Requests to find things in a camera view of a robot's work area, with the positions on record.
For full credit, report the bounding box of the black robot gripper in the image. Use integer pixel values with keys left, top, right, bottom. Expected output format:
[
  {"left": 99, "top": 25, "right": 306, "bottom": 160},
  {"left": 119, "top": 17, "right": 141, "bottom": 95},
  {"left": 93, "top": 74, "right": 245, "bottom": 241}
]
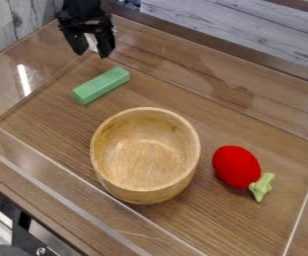
[{"left": 57, "top": 0, "right": 116, "bottom": 58}]

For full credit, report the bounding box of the green rectangular block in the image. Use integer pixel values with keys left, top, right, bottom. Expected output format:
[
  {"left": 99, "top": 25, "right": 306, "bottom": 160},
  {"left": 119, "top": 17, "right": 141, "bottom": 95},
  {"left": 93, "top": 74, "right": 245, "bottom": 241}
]
[{"left": 72, "top": 66, "right": 131, "bottom": 105}]

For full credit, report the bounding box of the brown wooden bowl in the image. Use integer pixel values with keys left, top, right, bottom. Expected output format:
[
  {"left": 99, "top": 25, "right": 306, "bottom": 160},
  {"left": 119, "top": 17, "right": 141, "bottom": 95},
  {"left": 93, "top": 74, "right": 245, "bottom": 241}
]
[{"left": 90, "top": 107, "right": 201, "bottom": 205}]

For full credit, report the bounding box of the red plush strawberry toy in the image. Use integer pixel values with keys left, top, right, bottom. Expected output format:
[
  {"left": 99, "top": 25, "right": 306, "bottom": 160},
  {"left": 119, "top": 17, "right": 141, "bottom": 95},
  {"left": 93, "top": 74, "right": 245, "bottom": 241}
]
[{"left": 212, "top": 145, "right": 276, "bottom": 202}]

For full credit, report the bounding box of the clear acrylic corner bracket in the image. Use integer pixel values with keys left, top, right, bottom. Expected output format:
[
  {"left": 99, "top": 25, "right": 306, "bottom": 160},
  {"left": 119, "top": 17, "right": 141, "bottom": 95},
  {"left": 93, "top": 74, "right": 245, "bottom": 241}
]
[{"left": 85, "top": 33, "right": 100, "bottom": 53}]

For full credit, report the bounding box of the black table clamp mount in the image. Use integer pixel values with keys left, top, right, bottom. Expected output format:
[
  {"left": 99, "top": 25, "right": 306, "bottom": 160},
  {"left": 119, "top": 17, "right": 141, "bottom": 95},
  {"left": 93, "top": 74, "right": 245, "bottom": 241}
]
[{"left": 0, "top": 211, "right": 61, "bottom": 256}]

